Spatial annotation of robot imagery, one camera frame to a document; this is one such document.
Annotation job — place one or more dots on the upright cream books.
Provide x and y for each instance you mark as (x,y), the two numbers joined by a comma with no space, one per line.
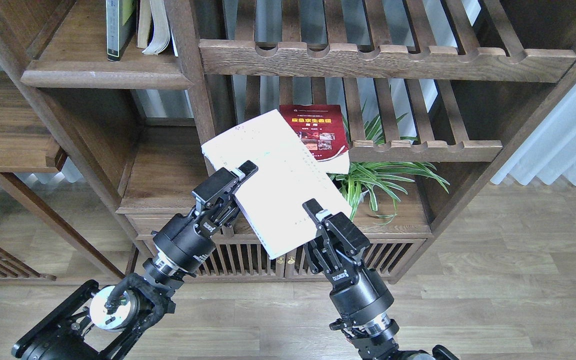
(153,29)

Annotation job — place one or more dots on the dark wooden side table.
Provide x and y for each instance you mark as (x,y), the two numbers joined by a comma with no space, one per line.
(53,227)

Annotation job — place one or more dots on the green spider plant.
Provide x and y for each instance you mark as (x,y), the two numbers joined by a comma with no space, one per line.
(365,177)

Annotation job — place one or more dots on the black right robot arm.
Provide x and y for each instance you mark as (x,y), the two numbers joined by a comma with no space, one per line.
(379,343)

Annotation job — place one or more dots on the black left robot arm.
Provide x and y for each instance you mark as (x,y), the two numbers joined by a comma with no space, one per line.
(104,323)

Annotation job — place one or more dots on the white paperback book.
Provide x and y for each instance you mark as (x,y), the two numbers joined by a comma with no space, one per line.
(288,175)

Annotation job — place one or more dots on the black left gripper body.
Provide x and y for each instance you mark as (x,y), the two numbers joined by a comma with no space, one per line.
(184,243)

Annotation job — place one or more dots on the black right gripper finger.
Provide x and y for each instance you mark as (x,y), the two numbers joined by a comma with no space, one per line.
(315,211)

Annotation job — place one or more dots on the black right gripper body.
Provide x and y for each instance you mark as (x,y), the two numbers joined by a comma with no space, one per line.
(359,295)

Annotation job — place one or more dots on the white pleated curtain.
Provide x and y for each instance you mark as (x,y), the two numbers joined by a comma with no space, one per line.
(550,151)

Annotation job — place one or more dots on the black yellow-green book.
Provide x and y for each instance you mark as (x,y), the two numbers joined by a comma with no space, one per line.
(121,17)

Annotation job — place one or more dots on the red paperback book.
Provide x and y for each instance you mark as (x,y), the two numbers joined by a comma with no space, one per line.
(321,129)

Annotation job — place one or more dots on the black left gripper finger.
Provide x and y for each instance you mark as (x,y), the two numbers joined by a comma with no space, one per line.
(245,170)

